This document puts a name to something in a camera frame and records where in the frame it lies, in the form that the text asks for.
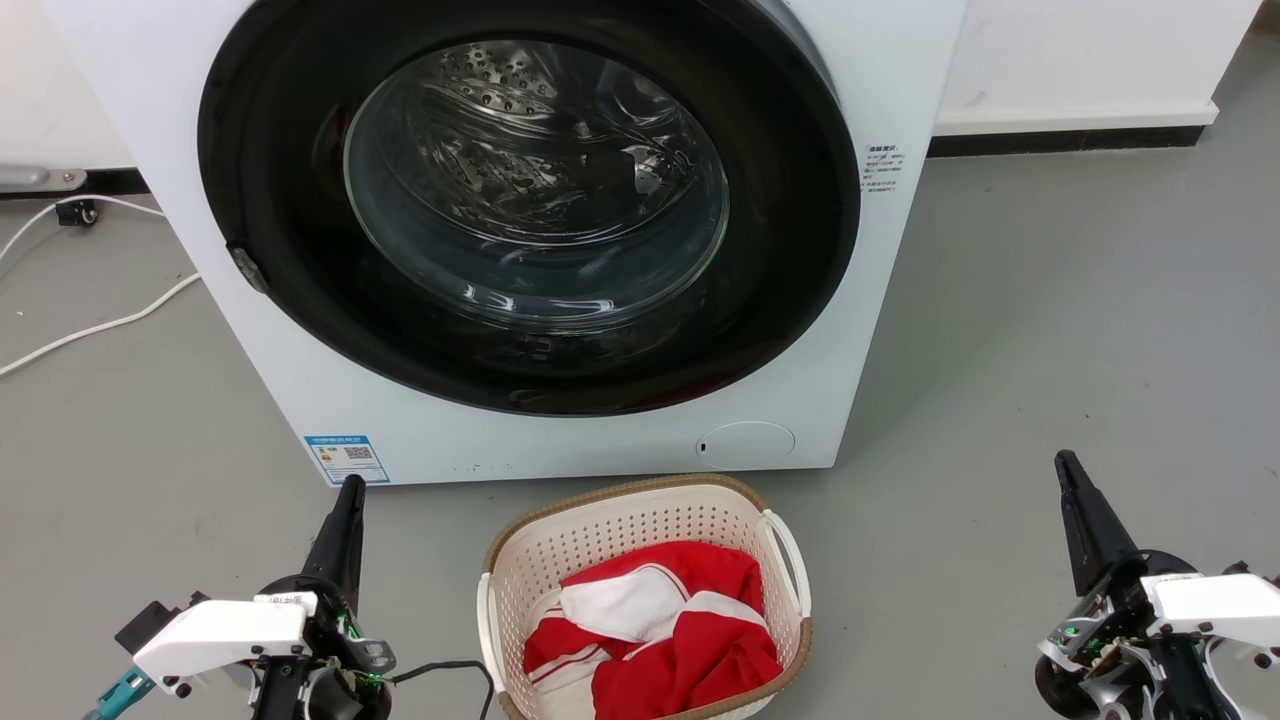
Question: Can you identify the cream perforated laundry basket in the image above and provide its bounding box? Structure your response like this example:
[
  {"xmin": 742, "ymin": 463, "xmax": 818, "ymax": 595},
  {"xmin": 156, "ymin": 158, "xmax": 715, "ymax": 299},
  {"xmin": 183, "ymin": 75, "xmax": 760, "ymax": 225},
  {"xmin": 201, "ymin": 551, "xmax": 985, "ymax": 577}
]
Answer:
[{"xmin": 476, "ymin": 474, "xmax": 813, "ymax": 720}]

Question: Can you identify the blue energy label sticker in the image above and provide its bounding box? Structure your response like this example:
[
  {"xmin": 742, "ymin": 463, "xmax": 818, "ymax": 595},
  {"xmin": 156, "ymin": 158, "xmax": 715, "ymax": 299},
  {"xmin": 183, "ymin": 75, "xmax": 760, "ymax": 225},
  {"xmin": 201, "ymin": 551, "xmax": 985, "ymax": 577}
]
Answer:
[{"xmin": 304, "ymin": 434, "xmax": 391, "ymax": 487}]

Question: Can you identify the black round washer door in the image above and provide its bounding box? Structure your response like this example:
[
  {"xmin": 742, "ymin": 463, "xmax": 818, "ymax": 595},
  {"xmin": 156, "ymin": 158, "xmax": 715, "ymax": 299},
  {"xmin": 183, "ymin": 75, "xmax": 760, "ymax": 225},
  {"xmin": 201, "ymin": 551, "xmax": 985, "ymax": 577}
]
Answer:
[{"xmin": 197, "ymin": 0, "xmax": 862, "ymax": 418}]

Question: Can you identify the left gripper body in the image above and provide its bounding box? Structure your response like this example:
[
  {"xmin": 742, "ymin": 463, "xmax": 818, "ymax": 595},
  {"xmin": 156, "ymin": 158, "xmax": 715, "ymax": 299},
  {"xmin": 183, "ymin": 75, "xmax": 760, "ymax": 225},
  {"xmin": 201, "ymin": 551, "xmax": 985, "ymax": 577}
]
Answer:
[{"xmin": 250, "ymin": 574, "xmax": 398, "ymax": 720}]

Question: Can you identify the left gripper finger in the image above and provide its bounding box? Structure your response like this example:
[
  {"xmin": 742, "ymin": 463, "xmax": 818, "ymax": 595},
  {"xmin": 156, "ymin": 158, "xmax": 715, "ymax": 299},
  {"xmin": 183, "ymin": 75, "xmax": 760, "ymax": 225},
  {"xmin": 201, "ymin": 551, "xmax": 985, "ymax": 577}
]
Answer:
[
  {"xmin": 300, "ymin": 478, "xmax": 353, "ymax": 601},
  {"xmin": 334, "ymin": 476, "xmax": 367, "ymax": 613}
]

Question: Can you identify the white front-load washing machine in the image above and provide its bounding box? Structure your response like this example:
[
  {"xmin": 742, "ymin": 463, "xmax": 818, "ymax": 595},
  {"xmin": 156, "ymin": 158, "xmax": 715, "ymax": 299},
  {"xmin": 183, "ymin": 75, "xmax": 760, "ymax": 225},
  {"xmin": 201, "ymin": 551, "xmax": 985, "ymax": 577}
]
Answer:
[{"xmin": 42, "ymin": 0, "xmax": 971, "ymax": 488}]

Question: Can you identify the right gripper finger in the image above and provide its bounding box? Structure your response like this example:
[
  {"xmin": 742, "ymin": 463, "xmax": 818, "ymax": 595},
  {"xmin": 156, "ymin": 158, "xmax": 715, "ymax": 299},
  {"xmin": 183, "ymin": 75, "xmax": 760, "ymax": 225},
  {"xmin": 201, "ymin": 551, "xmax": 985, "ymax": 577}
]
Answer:
[
  {"xmin": 1054, "ymin": 450, "xmax": 1113, "ymax": 598},
  {"xmin": 1066, "ymin": 450, "xmax": 1142, "ymax": 581}
]

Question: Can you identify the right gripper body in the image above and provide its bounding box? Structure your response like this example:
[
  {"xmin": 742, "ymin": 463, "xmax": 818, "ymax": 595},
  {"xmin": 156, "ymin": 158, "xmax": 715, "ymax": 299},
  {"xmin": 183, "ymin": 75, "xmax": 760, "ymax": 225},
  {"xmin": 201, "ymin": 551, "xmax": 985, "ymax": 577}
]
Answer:
[{"xmin": 1033, "ymin": 549, "xmax": 1241, "ymax": 720}]

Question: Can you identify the red and white garment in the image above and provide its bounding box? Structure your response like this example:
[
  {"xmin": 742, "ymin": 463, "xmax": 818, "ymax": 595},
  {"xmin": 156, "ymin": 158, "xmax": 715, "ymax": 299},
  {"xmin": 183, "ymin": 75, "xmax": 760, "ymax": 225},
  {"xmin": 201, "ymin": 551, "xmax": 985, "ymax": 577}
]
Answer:
[{"xmin": 523, "ymin": 541, "xmax": 784, "ymax": 720}]

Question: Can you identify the teal cable connector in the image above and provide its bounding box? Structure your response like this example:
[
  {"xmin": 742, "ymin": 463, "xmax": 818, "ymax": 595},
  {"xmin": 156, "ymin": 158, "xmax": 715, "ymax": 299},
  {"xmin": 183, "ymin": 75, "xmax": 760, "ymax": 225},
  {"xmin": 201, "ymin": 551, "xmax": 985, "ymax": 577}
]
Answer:
[{"xmin": 82, "ymin": 668, "xmax": 156, "ymax": 720}]

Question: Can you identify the white power cable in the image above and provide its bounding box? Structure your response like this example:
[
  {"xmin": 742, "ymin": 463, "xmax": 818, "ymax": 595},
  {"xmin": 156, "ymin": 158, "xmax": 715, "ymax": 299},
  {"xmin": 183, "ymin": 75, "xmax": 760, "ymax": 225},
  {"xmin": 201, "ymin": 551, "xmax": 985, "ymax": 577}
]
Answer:
[{"xmin": 0, "ymin": 194, "xmax": 203, "ymax": 379}]

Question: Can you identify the round white filter cover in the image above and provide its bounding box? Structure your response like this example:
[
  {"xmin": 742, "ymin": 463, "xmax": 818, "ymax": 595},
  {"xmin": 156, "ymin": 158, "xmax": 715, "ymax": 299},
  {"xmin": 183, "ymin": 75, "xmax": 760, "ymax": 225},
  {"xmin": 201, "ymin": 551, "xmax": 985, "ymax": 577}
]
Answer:
[{"xmin": 696, "ymin": 421, "xmax": 797, "ymax": 469}]

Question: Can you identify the grey metal floor bracket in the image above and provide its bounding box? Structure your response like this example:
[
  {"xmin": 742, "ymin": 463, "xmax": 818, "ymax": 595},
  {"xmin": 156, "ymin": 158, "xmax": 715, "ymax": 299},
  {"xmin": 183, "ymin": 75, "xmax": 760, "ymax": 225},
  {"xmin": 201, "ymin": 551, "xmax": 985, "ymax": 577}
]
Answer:
[{"xmin": 0, "ymin": 166, "xmax": 88, "ymax": 194}]

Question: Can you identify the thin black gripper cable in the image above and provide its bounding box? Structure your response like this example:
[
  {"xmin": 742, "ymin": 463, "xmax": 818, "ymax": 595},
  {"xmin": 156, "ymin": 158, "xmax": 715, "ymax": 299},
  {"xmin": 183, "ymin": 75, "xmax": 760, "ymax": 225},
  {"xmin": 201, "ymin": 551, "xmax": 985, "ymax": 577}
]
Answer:
[{"xmin": 385, "ymin": 660, "xmax": 497, "ymax": 720}]

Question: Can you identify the white text sticker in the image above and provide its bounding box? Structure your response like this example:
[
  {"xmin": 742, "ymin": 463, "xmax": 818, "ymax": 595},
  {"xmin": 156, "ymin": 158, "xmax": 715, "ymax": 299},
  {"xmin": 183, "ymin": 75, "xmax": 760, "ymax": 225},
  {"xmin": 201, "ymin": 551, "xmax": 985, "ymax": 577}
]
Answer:
[{"xmin": 862, "ymin": 143, "xmax": 907, "ymax": 197}]

